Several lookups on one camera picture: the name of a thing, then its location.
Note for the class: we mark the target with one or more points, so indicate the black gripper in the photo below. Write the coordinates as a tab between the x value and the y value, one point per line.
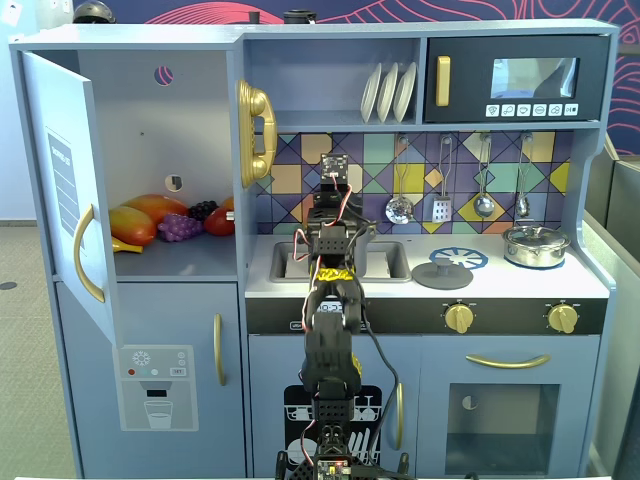
332	199

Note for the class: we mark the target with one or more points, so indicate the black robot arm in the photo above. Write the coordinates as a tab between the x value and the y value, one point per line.
330	345

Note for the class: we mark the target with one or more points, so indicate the blue cabinet door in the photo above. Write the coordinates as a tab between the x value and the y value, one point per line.
45	100

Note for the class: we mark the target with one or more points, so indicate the steel skimmer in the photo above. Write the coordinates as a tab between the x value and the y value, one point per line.
399	209

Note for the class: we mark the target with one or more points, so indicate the gray sink basin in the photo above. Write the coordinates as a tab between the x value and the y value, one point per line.
395	260

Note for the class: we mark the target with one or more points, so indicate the orange toy fruit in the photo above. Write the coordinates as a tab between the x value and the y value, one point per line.
229	202

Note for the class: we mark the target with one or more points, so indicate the steel slotted spatula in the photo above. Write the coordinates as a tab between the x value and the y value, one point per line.
441	210

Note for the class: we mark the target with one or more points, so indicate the gray toy plate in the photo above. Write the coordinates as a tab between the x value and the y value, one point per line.
370	95
387	92
405	90

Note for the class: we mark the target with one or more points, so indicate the red toy tomato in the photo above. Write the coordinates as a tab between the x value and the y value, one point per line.
218	223

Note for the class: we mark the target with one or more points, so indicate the gold toy telephone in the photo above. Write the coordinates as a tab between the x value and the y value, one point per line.
257	100

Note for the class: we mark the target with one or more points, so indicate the dark toy grapes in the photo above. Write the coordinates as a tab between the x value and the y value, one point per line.
202	209

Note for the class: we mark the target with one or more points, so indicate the gray lid with knob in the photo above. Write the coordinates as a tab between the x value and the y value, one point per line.
442	278

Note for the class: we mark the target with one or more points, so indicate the steel ladle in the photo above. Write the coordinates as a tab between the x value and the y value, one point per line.
483	205

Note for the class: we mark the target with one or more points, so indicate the purple toy grapes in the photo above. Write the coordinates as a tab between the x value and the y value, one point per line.
177	228

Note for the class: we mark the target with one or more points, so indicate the dishwasher door with print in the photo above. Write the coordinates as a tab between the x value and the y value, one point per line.
270	360

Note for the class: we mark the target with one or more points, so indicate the orange red toy mango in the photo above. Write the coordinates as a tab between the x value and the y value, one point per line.
160	205

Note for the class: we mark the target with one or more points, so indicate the gold stove knob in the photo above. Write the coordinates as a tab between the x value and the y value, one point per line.
459	318
563	318

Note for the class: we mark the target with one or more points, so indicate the black round device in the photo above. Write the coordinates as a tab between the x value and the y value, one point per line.
299	17

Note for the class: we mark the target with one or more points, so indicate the black microwave door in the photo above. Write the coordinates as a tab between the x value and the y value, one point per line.
475	80

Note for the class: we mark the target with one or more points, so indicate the blue toy kitchen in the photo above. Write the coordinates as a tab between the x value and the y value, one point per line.
500	287

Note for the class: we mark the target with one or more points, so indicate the steel spoon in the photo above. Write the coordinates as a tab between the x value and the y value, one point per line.
522	205

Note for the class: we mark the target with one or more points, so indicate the oven door with window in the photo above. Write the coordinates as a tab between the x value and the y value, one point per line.
435	360

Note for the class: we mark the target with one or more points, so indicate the small black cylinder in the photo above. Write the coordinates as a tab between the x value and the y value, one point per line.
254	17

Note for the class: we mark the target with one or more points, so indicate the yellow red toy mango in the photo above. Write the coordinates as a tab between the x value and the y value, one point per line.
130	225

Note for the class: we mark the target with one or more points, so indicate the steel pot lid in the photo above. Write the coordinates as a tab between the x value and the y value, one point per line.
535	234

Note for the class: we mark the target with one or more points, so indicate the steel toy pot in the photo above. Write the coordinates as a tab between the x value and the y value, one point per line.
535	257

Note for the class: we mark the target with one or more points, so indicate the yellow toy banana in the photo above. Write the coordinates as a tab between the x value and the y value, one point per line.
125	247

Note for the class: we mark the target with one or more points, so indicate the freezer door with dispenser print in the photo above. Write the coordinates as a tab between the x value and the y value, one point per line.
150	310

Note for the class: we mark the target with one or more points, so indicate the robot controller board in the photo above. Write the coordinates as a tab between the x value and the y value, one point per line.
332	470

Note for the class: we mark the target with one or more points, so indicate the round floor cover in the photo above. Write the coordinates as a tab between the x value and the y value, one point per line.
7	285

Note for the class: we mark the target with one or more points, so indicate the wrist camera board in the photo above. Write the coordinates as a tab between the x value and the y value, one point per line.
334	165

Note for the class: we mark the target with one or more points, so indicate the white wall plate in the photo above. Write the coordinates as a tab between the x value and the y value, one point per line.
11	12

